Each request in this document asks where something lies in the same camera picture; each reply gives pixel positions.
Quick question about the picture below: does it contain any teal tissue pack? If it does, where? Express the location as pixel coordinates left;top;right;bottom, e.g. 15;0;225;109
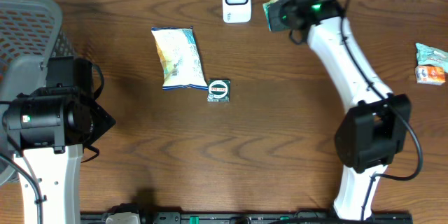
262;0;278;31

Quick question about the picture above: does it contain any dark green round-label box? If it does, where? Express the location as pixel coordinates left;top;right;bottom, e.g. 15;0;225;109
207;79;231;102

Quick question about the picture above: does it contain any white teal package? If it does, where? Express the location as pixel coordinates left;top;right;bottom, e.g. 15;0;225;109
151;27;208;90

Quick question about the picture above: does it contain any orange tissue pack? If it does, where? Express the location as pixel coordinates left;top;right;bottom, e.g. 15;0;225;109
415;65;445;85

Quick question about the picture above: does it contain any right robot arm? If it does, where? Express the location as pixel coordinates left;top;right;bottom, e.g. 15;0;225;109
263;0;413;221

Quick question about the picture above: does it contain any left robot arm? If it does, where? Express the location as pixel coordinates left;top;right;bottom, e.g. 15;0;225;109
1;57;116;223

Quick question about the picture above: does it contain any grey plastic mesh basket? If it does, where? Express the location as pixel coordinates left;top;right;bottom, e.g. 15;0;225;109
0;0;78;186

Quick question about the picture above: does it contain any right black cable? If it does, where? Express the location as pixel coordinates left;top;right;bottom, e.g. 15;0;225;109
288;0;424;221

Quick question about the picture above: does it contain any black cable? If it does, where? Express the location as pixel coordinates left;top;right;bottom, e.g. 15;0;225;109
288;0;424;221
0;152;45;224

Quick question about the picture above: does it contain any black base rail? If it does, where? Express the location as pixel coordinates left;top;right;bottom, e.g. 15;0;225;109
80;211;414;224

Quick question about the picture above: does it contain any left black cable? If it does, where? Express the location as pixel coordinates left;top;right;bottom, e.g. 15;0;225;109
0;152;45;224

